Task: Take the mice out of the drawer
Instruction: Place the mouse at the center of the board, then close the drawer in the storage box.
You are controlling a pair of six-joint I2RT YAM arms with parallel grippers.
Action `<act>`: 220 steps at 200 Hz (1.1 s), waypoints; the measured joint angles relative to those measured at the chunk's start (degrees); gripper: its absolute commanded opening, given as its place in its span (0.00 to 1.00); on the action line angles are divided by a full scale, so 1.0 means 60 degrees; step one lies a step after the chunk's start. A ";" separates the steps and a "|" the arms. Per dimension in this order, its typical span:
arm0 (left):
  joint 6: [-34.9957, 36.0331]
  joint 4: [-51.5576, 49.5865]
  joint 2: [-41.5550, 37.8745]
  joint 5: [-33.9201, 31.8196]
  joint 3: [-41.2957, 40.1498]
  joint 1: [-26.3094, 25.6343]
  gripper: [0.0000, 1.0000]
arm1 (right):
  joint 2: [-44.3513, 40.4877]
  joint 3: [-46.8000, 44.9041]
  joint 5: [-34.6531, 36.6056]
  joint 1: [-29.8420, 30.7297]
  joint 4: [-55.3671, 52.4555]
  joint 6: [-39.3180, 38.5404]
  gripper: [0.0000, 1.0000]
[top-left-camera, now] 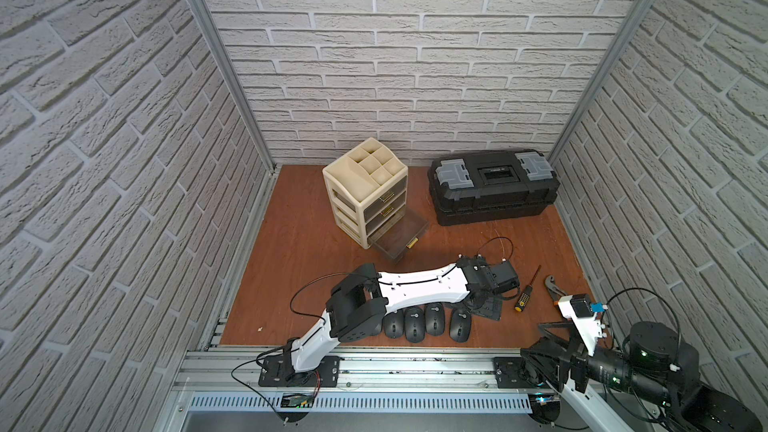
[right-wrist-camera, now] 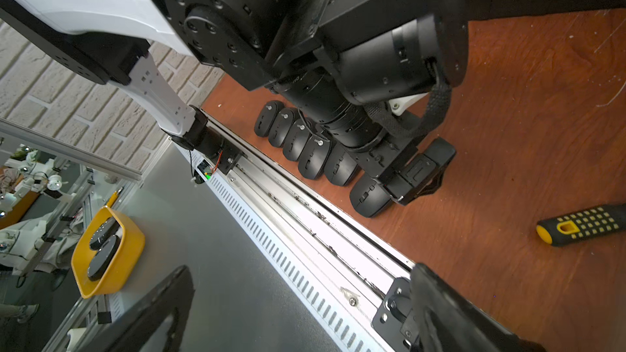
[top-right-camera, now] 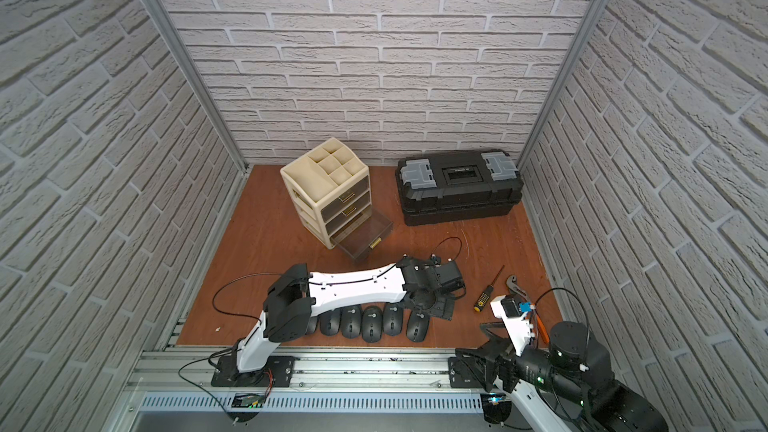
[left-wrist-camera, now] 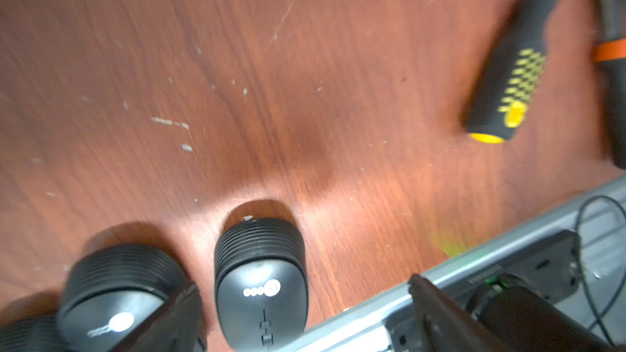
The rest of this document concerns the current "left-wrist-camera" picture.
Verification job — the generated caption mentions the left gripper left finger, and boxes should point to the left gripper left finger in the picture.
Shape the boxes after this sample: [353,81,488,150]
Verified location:
[112,282,205,352]

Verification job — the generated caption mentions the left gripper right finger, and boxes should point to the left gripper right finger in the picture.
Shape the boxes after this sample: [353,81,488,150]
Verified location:
[409,274,510,351]

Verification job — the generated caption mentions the black computer mouse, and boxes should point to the black computer mouse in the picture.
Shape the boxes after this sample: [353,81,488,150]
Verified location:
[215,218,309,351]
[1,315,68,352]
[56,244,189,351]

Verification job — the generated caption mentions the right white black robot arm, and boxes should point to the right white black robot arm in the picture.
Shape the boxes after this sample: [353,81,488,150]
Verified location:
[385,230,625,351]

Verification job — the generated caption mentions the yellow black screwdriver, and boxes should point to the yellow black screwdriver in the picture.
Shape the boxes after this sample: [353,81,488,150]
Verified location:
[464,0,558,144]

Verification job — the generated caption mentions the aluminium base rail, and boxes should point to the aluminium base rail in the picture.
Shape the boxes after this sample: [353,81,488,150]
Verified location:
[290,179,625,351]

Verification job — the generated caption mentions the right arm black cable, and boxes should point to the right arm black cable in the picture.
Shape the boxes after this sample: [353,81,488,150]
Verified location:
[573,194,626,348]

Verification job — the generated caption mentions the orange handled pliers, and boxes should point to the orange handled pliers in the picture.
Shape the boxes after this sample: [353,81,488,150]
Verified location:
[593,0,625,169]

